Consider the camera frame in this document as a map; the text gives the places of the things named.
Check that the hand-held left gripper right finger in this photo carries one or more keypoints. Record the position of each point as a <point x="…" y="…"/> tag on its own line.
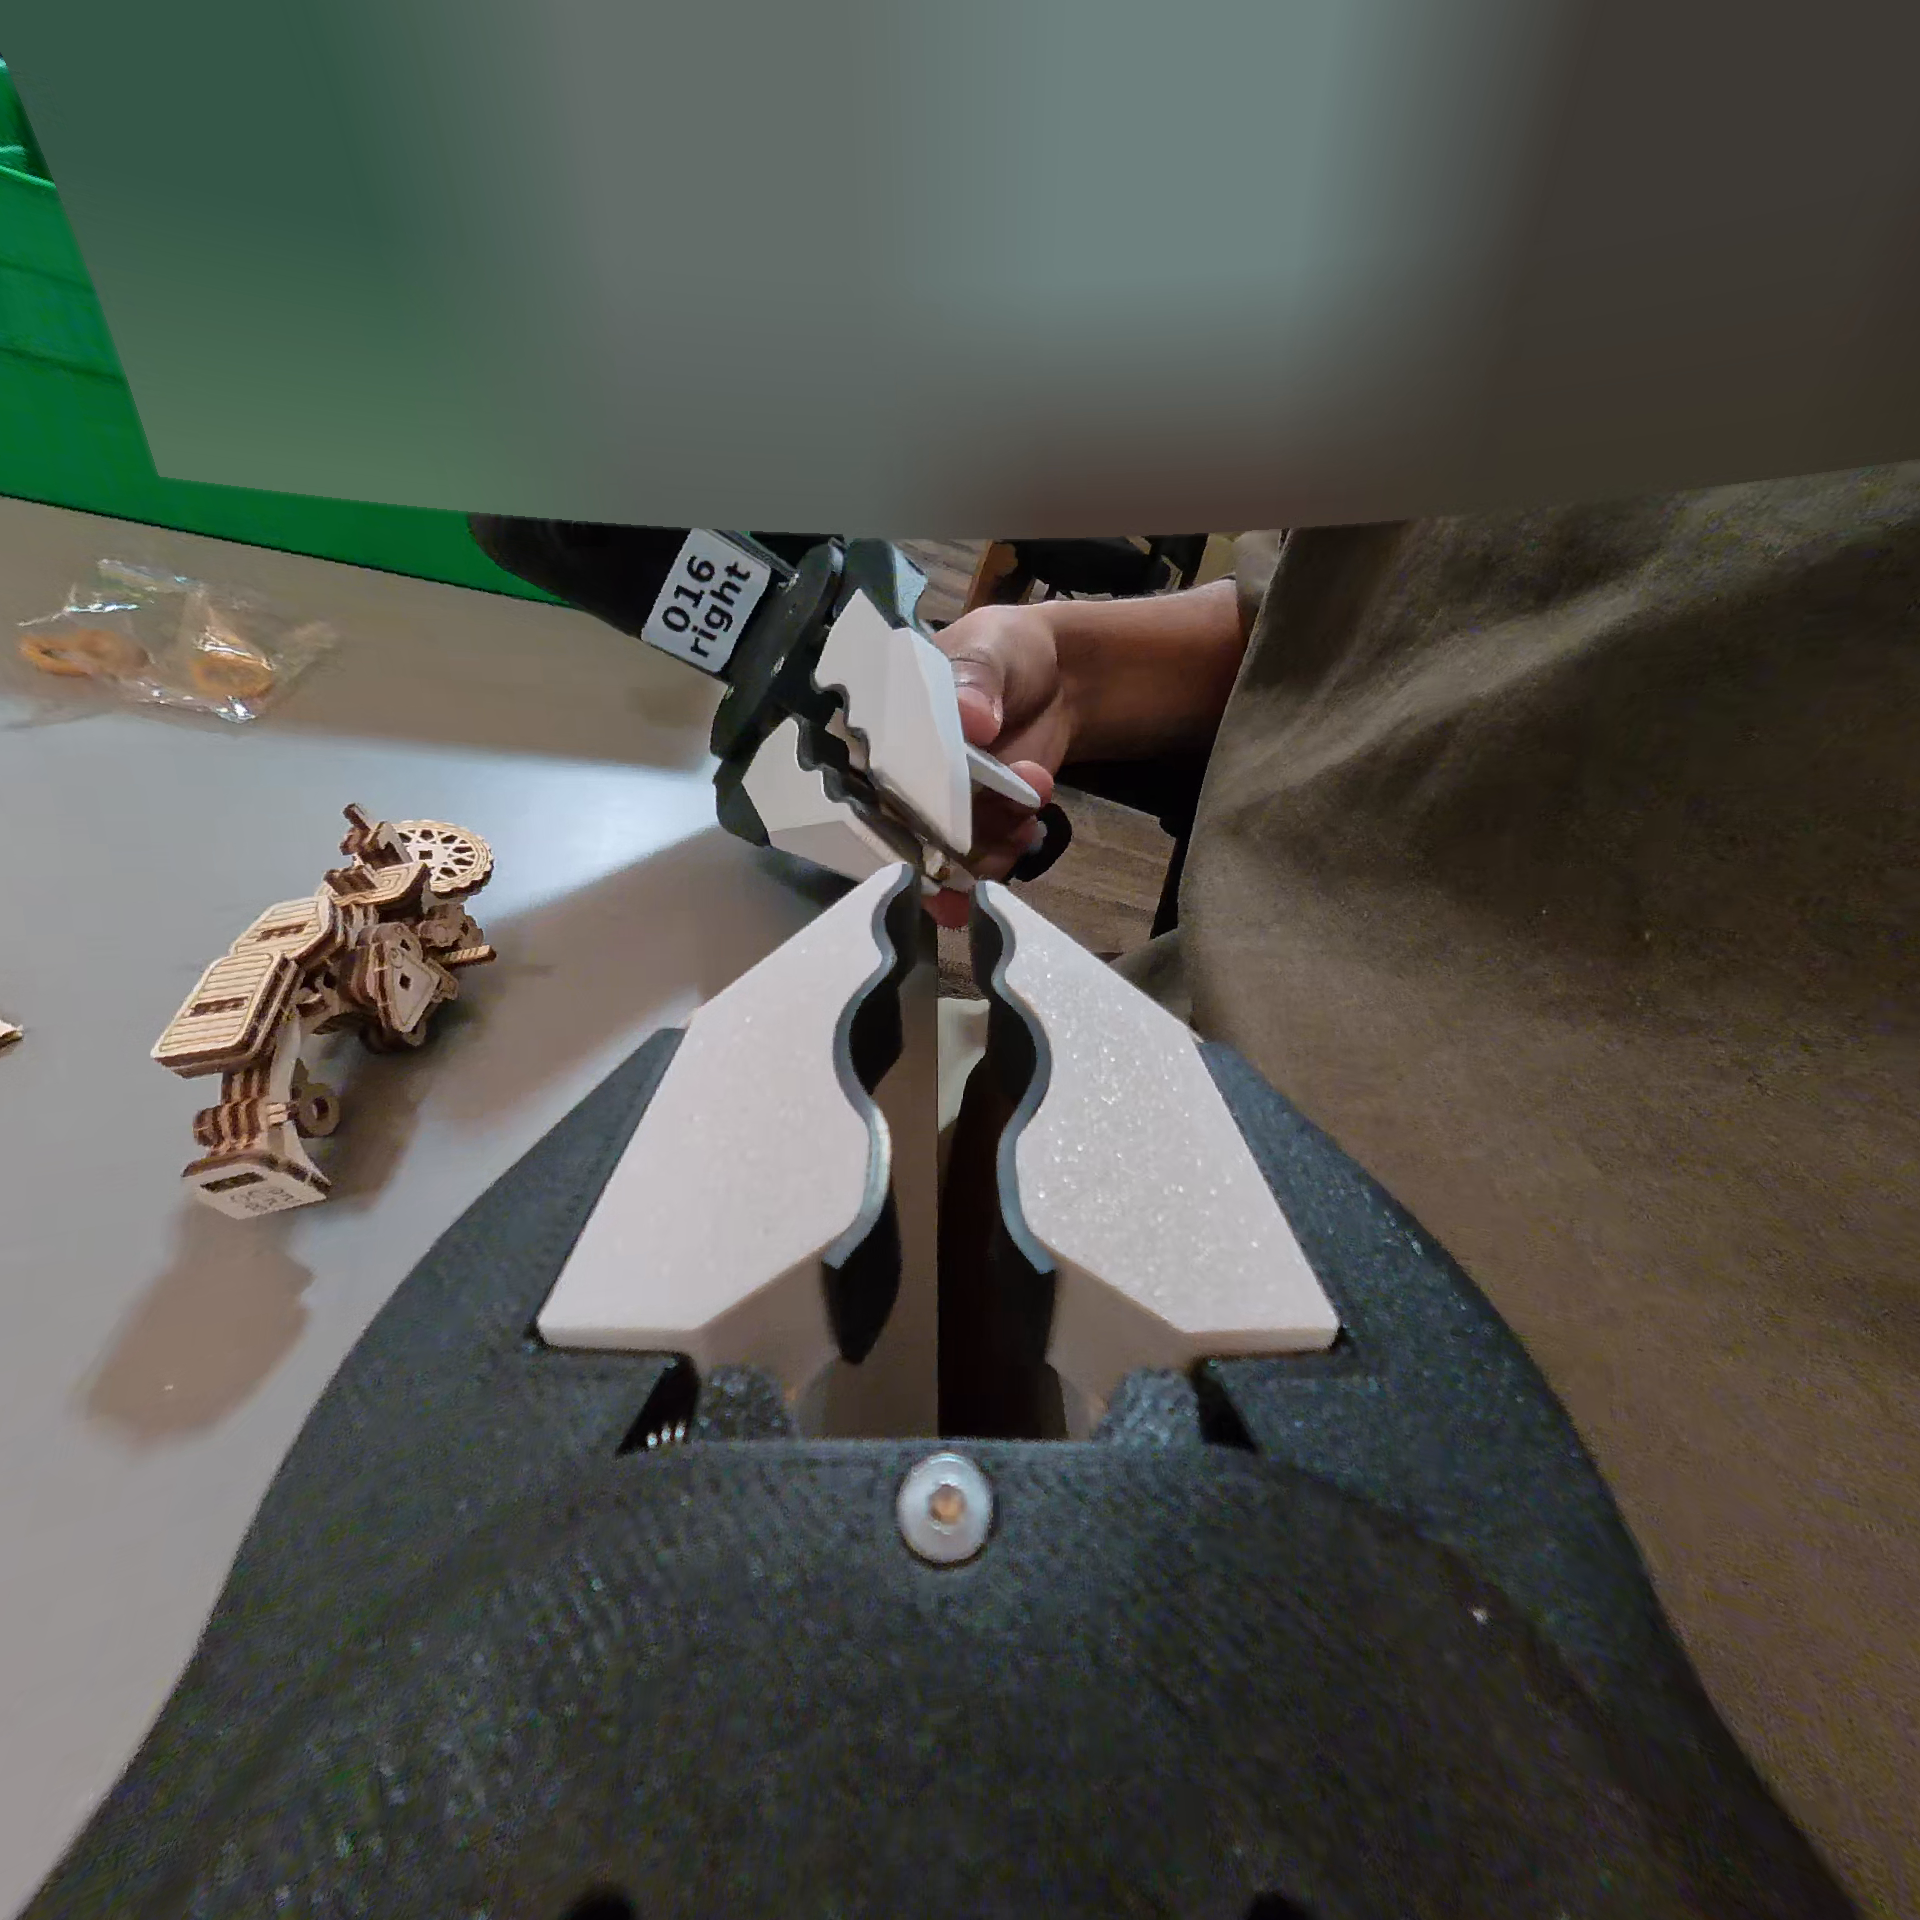
<point x="1154" y="1154"/>

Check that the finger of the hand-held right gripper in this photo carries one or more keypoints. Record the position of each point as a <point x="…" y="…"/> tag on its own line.
<point x="802" y="803"/>
<point x="907" y="720"/>

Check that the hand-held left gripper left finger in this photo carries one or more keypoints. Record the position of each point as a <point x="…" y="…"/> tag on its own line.
<point x="735" y="1141"/>

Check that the person's right forearm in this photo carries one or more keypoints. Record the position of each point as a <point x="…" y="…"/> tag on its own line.
<point x="1147" y="667"/>

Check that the grey desk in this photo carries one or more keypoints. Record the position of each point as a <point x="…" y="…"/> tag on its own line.
<point x="600" y="839"/>

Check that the person's right hand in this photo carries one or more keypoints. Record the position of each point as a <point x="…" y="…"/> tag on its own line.
<point x="1019" y="682"/>

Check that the olive shirt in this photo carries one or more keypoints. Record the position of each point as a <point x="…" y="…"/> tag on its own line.
<point x="1575" y="1049"/>

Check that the wooden model vehicle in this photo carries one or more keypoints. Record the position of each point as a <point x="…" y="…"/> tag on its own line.
<point x="323" y="990"/>

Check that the clear bag of wooden parts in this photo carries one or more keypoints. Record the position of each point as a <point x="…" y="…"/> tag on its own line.
<point x="166" y="646"/>

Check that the green plastic crate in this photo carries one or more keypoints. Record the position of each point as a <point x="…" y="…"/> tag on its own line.
<point x="59" y="375"/>

